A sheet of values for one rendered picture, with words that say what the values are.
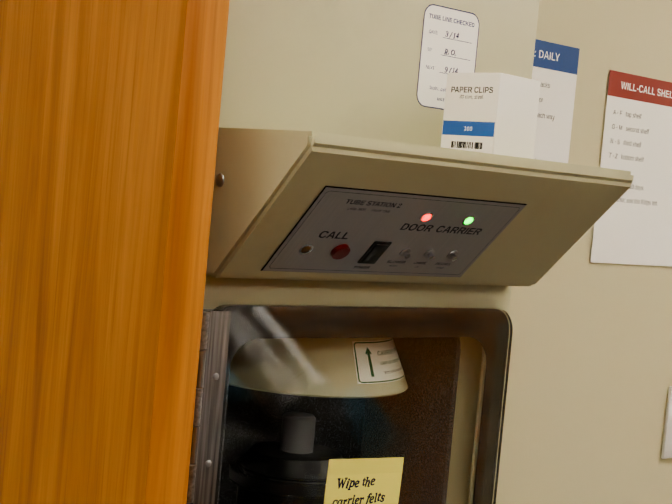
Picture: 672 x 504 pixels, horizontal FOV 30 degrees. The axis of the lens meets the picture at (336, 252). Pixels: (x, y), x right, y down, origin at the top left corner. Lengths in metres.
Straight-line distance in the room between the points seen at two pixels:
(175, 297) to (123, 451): 0.10
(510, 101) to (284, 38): 0.17
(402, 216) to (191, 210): 0.18
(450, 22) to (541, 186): 0.16
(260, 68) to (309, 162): 0.13
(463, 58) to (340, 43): 0.13
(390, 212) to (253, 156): 0.11
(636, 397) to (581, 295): 0.22
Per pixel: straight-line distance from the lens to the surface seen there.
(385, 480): 0.99
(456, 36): 1.01
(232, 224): 0.82
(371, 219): 0.85
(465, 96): 0.93
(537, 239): 0.98
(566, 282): 1.80
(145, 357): 0.76
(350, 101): 0.93
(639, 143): 1.90
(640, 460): 2.00
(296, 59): 0.90
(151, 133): 0.76
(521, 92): 0.94
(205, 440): 0.87
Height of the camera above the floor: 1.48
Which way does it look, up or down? 3 degrees down
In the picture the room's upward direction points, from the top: 5 degrees clockwise
